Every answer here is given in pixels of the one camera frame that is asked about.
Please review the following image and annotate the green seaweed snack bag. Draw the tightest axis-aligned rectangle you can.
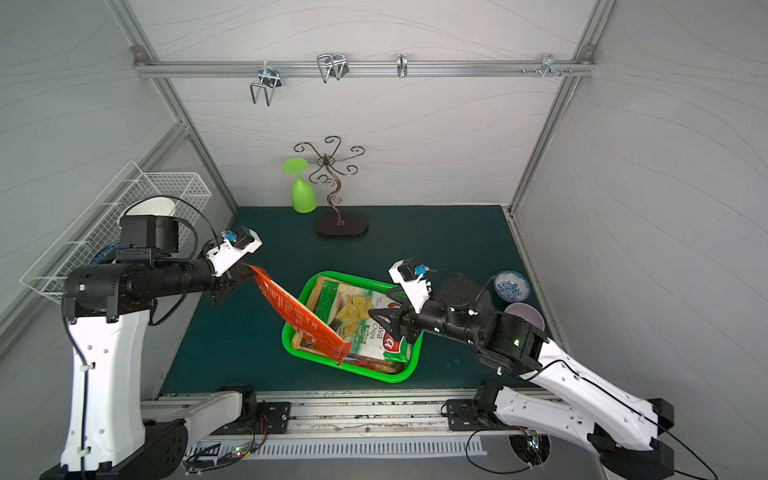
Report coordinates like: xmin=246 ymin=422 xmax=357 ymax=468
xmin=314 ymin=278 xmax=412 ymax=370

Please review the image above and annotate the orange cheddar chips bag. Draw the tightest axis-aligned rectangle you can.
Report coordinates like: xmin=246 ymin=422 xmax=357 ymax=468
xmin=249 ymin=265 xmax=352 ymax=364

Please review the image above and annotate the brown Kettle chips bag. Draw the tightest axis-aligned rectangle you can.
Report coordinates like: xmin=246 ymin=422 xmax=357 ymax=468
xmin=344 ymin=355 xmax=406 ymax=375

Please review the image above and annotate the blue Sea Salt chips bag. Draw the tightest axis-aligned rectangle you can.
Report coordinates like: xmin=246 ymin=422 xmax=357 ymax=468
xmin=291 ymin=275 xmax=327 ymax=353

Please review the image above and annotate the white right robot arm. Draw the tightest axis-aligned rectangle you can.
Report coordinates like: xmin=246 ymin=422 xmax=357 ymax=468
xmin=377 ymin=267 xmax=675 ymax=479

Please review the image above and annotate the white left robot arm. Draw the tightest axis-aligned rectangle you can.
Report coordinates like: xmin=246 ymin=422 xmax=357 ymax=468
xmin=46 ymin=214 xmax=352 ymax=479

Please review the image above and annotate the green plastic basket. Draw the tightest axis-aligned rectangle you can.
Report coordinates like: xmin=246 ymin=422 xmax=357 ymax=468
xmin=281 ymin=271 xmax=422 ymax=384

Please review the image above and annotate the blue patterned ceramic bowl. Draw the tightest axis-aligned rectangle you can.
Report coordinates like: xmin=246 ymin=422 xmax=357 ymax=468
xmin=90 ymin=242 xmax=119 ymax=265

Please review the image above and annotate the small blue patterned bowl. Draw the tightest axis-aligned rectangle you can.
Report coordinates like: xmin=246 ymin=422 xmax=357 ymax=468
xmin=493 ymin=270 xmax=533 ymax=303

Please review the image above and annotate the white ceramic bowl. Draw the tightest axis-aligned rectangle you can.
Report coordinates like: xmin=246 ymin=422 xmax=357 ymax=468
xmin=123 ymin=197 xmax=176 ymax=217

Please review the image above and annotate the pink round bowl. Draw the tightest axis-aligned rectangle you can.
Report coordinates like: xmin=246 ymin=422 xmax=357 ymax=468
xmin=505 ymin=302 xmax=546 ymax=331

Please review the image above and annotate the dark metal ornament stand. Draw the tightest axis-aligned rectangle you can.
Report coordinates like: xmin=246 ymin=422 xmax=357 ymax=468
xmin=293 ymin=135 xmax=369 ymax=238

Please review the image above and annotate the green plastic wine glass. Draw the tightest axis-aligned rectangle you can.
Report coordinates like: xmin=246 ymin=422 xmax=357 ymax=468
xmin=283 ymin=158 xmax=317 ymax=214

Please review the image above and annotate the metal double hook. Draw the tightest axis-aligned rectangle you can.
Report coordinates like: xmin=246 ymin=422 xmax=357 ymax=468
xmin=249 ymin=63 xmax=282 ymax=106

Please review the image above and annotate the small metal hook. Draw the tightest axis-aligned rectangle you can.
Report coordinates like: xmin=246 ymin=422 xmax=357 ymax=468
xmin=396 ymin=54 xmax=408 ymax=78

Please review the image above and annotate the metal corner hook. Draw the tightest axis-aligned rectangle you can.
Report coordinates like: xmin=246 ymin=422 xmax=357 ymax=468
xmin=520 ymin=55 xmax=573 ymax=78

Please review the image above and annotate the metal clip hook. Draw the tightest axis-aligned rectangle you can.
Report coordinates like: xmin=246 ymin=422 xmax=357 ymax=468
xmin=316 ymin=53 xmax=349 ymax=83

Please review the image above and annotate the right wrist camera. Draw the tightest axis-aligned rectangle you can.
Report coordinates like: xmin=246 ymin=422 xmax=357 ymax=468
xmin=388 ymin=258 xmax=431 ymax=314

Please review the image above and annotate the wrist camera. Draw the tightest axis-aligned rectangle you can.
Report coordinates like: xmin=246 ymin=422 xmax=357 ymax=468
xmin=388 ymin=258 xmax=431 ymax=314
xmin=205 ymin=225 xmax=263 ymax=277

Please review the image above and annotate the white wire wall basket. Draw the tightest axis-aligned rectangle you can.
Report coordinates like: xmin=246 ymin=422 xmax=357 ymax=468
xmin=20 ymin=161 xmax=212 ymax=303

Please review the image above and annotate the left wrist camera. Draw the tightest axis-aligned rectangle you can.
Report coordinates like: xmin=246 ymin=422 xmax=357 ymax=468
xmin=205 ymin=225 xmax=263 ymax=277

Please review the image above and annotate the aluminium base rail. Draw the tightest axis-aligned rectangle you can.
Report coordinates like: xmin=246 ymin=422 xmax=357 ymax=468
xmin=188 ymin=389 xmax=487 ymax=461

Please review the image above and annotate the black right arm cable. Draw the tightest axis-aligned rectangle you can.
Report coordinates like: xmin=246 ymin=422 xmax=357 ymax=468
xmin=461 ymin=269 xmax=719 ymax=480

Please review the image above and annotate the aluminium top rail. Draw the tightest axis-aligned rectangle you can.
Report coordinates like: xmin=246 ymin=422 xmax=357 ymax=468
xmin=131 ymin=45 xmax=597 ymax=80

